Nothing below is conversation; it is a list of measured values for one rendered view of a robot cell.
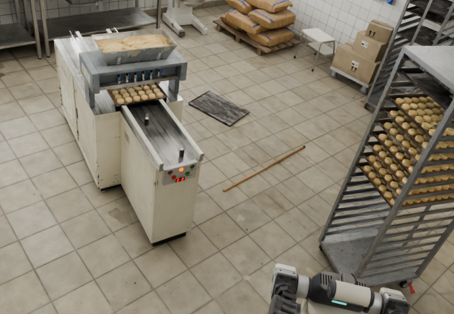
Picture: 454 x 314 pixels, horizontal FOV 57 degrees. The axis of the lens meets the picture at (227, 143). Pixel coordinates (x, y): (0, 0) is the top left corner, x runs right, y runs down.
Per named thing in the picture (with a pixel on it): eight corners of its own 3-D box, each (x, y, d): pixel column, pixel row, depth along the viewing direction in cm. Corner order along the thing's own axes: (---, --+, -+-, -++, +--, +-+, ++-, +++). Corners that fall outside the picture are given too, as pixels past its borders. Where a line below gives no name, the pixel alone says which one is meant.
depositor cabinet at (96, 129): (61, 114, 437) (53, 39, 386) (128, 103, 471) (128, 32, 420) (98, 196, 355) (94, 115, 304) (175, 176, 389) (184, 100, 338)
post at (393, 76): (319, 243, 335) (406, 48, 232) (317, 240, 338) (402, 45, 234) (323, 242, 336) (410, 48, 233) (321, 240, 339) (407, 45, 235)
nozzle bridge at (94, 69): (81, 92, 325) (78, 52, 304) (167, 80, 359) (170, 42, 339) (94, 115, 304) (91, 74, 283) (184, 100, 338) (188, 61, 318)
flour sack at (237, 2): (241, 15, 626) (243, 5, 615) (223, 5, 648) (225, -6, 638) (274, 10, 667) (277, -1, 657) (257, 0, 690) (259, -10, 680)
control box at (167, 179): (161, 182, 280) (162, 167, 272) (193, 173, 292) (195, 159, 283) (163, 186, 278) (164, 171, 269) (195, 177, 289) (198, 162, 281)
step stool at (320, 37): (334, 67, 623) (344, 38, 595) (312, 71, 601) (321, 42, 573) (315, 54, 651) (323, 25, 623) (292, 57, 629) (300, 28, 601)
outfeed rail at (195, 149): (106, 34, 409) (106, 28, 405) (109, 34, 410) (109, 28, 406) (199, 162, 281) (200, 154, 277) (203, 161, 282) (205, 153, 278)
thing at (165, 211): (119, 190, 365) (119, 104, 310) (157, 180, 381) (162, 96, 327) (150, 251, 320) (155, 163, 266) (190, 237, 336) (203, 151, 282)
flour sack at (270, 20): (267, 31, 594) (269, 19, 584) (246, 20, 614) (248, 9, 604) (297, 22, 638) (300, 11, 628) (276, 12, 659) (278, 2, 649)
